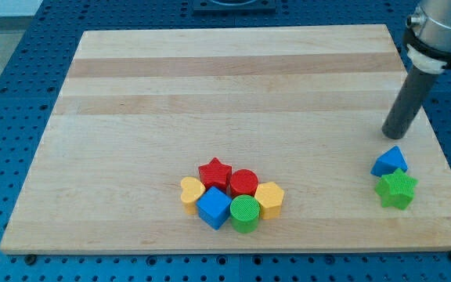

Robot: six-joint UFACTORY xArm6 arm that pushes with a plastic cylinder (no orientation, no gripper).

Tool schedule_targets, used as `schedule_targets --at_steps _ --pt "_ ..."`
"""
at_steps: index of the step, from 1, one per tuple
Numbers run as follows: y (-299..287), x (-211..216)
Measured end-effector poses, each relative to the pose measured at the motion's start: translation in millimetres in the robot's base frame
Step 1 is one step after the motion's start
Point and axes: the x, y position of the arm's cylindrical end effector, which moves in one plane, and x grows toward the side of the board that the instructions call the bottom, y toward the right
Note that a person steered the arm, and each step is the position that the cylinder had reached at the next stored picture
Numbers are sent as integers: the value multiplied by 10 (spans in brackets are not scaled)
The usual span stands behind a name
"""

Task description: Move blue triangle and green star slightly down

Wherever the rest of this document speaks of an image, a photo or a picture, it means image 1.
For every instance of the blue triangle block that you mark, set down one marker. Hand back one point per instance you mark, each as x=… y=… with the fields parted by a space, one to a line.
x=388 y=162

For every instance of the green star block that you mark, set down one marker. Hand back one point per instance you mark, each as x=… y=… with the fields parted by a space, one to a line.
x=396 y=190

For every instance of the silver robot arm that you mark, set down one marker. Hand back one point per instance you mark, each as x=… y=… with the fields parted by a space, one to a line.
x=427 y=36

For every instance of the red star block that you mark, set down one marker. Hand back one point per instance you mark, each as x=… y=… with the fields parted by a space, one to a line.
x=215 y=174

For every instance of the wooden board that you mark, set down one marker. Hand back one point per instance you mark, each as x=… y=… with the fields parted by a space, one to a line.
x=300 y=106

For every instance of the red cylinder block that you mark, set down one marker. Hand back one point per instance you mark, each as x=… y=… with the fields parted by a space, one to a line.
x=243 y=182

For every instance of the yellow heart block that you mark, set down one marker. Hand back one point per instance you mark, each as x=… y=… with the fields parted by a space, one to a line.
x=192 y=190

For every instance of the blue cube block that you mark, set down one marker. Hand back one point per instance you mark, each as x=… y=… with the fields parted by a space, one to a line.
x=214 y=207

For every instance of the green cylinder block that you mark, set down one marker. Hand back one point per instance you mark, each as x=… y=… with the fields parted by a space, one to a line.
x=244 y=212

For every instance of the yellow hexagon block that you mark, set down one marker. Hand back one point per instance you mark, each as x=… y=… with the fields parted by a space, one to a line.
x=270 y=198

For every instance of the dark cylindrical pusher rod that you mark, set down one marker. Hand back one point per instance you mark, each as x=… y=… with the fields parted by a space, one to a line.
x=414 y=91

